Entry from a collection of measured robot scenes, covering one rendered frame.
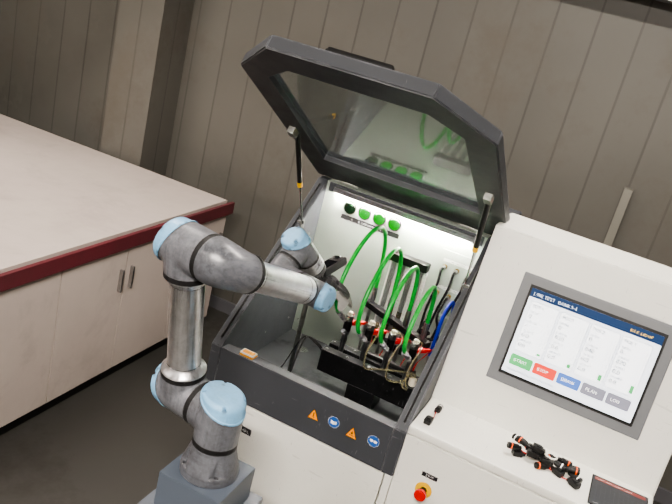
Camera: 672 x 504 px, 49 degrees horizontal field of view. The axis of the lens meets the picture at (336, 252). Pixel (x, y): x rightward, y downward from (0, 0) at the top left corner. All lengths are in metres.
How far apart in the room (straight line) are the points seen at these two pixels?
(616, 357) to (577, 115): 1.84
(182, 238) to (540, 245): 1.14
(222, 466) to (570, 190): 2.58
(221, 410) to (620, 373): 1.18
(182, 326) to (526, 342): 1.08
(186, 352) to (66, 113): 3.65
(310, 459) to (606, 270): 1.08
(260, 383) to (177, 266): 0.81
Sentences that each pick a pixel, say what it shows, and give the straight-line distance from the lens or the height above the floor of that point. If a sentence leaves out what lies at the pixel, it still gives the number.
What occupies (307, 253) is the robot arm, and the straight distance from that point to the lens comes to 2.07.
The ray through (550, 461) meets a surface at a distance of 2.29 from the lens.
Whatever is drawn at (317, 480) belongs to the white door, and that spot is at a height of 0.65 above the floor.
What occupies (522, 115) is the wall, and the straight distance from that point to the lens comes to 3.97.
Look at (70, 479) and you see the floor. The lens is 3.37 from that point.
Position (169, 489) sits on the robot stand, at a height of 0.86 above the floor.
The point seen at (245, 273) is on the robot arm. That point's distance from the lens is 1.66.
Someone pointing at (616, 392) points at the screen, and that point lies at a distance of 2.37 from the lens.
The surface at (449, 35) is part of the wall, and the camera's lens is 4.05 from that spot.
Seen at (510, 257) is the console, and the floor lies 1.47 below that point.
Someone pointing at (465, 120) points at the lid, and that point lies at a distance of 1.78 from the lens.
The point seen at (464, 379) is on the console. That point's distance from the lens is 2.41.
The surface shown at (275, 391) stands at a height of 0.89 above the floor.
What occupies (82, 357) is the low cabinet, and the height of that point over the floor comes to 0.25.
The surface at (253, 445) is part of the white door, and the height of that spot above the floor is 0.66.
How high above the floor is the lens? 2.12
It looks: 19 degrees down
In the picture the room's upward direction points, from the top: 14 degrees clockwise
